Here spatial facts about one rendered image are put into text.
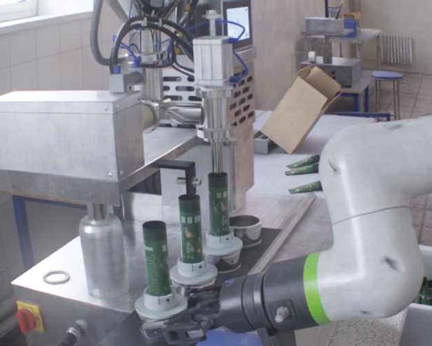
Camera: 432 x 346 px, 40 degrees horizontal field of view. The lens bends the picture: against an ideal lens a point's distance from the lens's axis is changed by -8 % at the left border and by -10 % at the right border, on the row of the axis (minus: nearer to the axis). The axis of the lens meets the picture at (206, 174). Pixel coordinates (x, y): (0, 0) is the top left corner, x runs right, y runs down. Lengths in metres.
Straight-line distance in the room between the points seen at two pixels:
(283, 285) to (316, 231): 0.49
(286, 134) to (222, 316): 2.00
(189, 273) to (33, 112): 0.34
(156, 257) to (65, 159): 0.23
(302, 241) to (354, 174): 0.49
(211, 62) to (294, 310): 0.40
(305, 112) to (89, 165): 1.85
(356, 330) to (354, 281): 0.71
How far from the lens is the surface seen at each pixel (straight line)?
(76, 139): 0.93
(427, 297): 1.94
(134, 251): 1.17
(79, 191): 0.95
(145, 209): 1.29
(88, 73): 3.36
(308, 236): 1.21
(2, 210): 2.84
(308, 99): 2.68
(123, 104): 0.91
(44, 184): 0.99
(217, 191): 1.00
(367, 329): 1.42
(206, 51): 0.95
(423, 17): 11.11
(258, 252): 1.11
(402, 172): 0.72
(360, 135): 0.73
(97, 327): 1.02
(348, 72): 5.32
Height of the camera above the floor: 1.49
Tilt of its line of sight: 17 degrees down
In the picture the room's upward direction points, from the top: 2 degrees counter-clockwise
